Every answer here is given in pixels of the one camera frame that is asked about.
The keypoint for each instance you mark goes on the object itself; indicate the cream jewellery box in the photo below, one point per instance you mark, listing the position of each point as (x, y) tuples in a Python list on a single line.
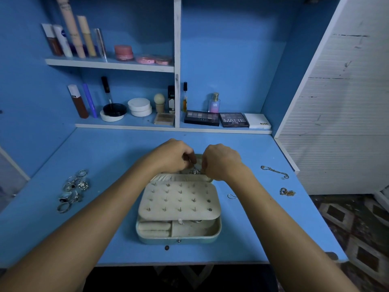
[(179, 206)]

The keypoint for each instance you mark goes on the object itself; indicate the white shelf unit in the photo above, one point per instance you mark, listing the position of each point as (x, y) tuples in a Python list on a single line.
[(177, 57)]

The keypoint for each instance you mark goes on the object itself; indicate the blue cosmetic tube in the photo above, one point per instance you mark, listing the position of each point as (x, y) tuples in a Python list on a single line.
[(90, 101)]

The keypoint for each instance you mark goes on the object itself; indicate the pink round jar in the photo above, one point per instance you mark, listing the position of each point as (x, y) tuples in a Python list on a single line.
[(124, 53)]

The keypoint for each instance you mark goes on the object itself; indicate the white slatted cabinet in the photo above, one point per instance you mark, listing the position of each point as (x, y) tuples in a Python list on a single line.
[(337, 118)]

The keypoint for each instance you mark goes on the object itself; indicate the black lettered eyeshadow palette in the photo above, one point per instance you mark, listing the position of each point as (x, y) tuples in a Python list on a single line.
[(234, 120)]

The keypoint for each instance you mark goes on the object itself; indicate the white flat box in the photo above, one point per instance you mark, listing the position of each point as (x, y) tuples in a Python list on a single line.
[(257, 121)]

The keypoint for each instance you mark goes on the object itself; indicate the pink flat compact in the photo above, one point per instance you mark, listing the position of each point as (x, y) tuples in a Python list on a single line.
[(145, 59), (163, 60)]

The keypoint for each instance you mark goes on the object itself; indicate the square brown powder compact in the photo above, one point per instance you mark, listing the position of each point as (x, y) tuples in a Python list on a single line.
[(164, 119)]

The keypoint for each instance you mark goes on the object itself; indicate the white tube blue label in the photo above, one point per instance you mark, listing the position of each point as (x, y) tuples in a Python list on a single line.
[(64, 43)]

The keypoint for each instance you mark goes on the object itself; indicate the white round cream jar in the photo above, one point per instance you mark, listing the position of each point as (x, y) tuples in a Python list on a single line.
[(140, 107)]

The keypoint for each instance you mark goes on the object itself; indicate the black makeup brush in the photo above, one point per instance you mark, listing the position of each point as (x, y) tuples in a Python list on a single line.
[(106, 89)]

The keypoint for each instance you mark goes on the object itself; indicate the person's right hand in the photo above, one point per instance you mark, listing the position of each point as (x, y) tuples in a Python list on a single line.
[(223, 162)]

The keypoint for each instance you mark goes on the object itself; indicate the person's dark clothing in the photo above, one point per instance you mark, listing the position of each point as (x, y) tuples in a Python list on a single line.
[(182, 279)]

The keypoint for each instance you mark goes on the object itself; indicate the black cosmetic bottle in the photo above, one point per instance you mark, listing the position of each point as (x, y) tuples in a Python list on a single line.
[(171, 100)]

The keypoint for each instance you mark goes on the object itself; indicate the brown lipstick tube white cap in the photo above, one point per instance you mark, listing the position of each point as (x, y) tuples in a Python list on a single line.
[(79, 103)]

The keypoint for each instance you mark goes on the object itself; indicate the thin dark cosmetic bottle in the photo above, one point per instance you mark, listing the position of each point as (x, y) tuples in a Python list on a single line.
[(185, 97)]

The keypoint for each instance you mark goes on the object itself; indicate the pile of silver rings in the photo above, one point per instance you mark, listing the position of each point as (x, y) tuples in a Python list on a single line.
[(82, 185)]

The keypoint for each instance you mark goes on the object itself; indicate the white framed marbled panel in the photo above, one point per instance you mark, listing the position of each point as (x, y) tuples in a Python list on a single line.
[(9, 179)]

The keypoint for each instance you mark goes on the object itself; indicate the white bowl black inside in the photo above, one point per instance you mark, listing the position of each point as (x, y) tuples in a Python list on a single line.
[(113, 110)]

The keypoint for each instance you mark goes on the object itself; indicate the person's left forearm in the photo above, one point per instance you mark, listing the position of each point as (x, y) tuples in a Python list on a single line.
[(73, 237)]

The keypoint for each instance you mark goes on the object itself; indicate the dark eyeshadow palette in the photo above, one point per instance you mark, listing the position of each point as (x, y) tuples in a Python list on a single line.
[(202, 118)]

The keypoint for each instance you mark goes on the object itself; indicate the small pink perfume bottle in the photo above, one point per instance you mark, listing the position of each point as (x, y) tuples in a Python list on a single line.
[(214, 105)]

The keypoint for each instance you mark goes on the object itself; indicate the short beige cosmetic tube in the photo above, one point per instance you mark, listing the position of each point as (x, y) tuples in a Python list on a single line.
[(87, 38)]

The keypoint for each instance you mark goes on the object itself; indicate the person's right forearm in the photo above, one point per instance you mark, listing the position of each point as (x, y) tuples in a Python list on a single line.
[(289, 240)]

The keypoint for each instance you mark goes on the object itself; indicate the tall beige cosmetic tube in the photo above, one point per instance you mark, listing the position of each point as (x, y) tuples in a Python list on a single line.
[(71, 26)]

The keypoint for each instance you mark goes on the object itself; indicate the person's left hand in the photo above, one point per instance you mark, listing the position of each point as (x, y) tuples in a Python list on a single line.
[(170, 158)]

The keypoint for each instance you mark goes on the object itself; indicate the beige makeup sponge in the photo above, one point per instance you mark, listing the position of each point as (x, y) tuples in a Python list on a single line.
[(159, 101)]

